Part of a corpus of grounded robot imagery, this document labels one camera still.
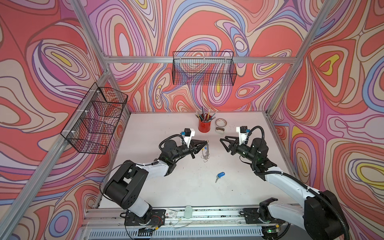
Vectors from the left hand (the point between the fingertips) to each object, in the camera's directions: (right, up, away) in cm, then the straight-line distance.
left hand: (208, 144), depth 75 cm
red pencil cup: (0, +9, +27) cm, 29 cm away
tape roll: (+14, +12, +39) cm, 43 cm away
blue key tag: (-1, -2, +4) cm, 4 cm away
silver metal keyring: (-1, -5, +2) cm, 5 cm away
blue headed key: (+8, -20, +13) cm, 25 cm away
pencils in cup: (0, +14, +23) cm, 27 cm away
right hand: (+9, +1, +4) cm, 10 cm away
